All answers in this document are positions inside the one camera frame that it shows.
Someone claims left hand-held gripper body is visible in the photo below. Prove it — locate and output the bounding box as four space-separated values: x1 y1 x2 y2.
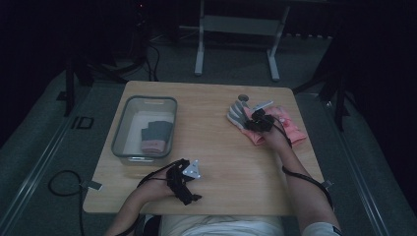
165 158 203 202

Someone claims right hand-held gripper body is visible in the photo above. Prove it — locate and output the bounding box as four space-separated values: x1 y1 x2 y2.
249 99 277 134

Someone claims pink glove with grey palm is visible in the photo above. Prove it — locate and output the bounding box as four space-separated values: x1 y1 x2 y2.
226 100 268 147

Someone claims pink padded glove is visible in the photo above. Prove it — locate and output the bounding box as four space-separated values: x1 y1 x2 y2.
265 105 308 146

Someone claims grey fingerless glove pink cuff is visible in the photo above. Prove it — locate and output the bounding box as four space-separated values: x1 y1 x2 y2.
141 120 174 154

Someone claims clear plastic bin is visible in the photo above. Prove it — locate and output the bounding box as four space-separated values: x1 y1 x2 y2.
111 94 179 167

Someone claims person's left hand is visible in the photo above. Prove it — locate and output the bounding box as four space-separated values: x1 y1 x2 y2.
141 178 177 200

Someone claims person's right hand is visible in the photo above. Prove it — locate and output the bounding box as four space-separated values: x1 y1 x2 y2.
261 126 293 154

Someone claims person's white shirt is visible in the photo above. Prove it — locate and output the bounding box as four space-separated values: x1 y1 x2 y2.
159 214 344 236

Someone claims black tripod stand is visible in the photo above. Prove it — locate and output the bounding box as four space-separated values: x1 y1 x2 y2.
292 19 365 133
56 0 151 118

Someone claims white metal stand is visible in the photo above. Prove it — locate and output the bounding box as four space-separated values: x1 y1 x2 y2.
194 0 291 83

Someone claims left hand-held gripper cable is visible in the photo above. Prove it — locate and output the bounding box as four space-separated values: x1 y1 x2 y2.
112 159 182 236

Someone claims hand-held gripper cable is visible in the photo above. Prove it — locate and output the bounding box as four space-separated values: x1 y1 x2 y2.
112 159 182 236
268 114 335 211

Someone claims right hand-held gripper cable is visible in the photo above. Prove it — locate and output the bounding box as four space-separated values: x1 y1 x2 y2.
268 114 335 211

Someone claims black floor cable loop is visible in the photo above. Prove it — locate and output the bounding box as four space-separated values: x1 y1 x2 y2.
48 169 87 236

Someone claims black rectangular floor bracket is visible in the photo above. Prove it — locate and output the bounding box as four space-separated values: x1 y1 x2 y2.
71 115 95 130

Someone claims metal floor rail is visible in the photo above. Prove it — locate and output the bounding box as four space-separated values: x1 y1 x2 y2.
0 88 96 232
319 94 394 236

